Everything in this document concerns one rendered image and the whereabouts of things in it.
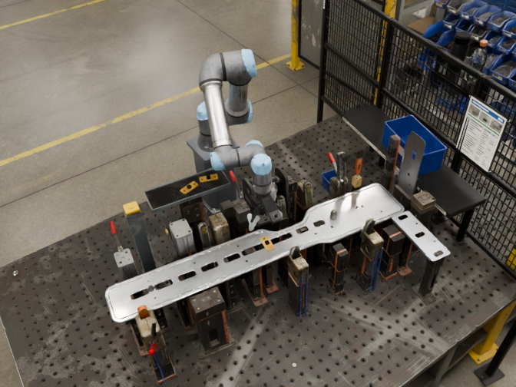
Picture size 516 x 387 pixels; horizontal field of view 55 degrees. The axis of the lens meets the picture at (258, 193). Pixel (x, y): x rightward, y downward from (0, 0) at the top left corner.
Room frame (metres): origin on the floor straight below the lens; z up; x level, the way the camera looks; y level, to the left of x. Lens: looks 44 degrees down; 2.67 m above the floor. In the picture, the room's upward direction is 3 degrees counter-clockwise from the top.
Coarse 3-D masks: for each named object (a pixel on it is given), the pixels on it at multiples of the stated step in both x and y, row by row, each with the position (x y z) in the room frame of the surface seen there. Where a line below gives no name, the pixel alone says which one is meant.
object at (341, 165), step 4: (340, 152) 1.77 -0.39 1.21; (344, 152) 1.77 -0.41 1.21; (336, 156) 1.76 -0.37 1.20; (340, 156) 1.76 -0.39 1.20; (344, 156) 1.73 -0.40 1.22; (340, 160) 1.75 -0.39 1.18; (344, 160) 1.72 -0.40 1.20; (340, 164) 1.74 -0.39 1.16; (344, 164) 1.75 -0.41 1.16; (340, 168) 1.74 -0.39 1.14; (344, 168) 1.75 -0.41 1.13; (340, 172) 1.73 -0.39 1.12; (344, 172) 1.74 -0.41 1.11; (340, 176) 1.73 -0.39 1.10; (344, 176) 1.74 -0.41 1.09; (340, 180) 1.73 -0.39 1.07; (344, 180) 1.74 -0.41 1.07; (340, 184) 1.72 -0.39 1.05
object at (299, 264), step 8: (296, 264) 1.27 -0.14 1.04; (304, 264) 1.27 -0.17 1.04; (296, 272) 1.25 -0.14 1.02; (304, 272) 1.25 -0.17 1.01; (296, 280) 1.25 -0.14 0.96; (304, 280) 1.25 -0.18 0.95; (296, 288) 1.25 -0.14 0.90; (304, 288) 1.26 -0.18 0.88; (296, 296) 1.25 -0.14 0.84; (304, 296) 1.26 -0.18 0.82; (288, 304) 1.31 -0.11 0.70; (296, 304) 1.24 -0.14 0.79; (304, 304) 1.26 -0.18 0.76; (296, 312) 1.24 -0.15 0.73; (304, 312) 1.25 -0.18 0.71
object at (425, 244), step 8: (400, 216) 1.55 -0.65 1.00; (408, 216) 1.55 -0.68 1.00; (400, 224) 1.50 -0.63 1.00; (408, 224) 1.49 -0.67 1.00; (416, 224) 1.49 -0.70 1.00; (408, 232) 1.45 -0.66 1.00; (416, 232) 1.45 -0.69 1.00; (424, 232) 1.44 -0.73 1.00; (416, 240) 1.40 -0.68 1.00; (424, 240) 1.39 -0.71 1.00; (432, 240) 1.39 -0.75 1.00; (424, 248) 1.35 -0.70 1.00; (432, 248) 1.35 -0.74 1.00; (440, 248) 1.35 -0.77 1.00; (432, 256) 1.30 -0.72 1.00; (440, 256) 1.30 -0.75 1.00
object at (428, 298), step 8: (432, 264) 1.30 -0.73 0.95; (440, 264) 1.31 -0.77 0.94; (424, 272) 1.33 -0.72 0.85; (432, 272) 1.30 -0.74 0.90; (424, 280) 1.32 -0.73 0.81; (432, 280) 1.32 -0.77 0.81; (416, 288) 1.35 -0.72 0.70; (424, 288) 1.31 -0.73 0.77; (432, 288) 1.31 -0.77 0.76; (424, 296) 1.30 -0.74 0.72; (432, 296) 1.30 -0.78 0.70
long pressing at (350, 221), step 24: (360, 192) 1.72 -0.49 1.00; (384, 192) 1.71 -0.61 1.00; (312, 216) 1.58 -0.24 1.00; (360, 216) 1.56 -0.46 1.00; (384, 216) 1.55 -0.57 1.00; (240, 240) 1.45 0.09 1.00; (288, 240) 1.44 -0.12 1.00; (312, 240) 1.43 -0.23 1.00; (336, 240) 1.43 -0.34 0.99; (168, 264) 1.34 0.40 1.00; (192, 264) 1.33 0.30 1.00; (240, 264) 1.32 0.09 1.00; (264, 264) 1.32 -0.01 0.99; (120, 288) 1.23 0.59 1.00; (144, 288) 1.22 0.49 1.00; (168, 288) 1.22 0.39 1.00; (192, 288) 1.21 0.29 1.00; (120, 312) 1.12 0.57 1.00
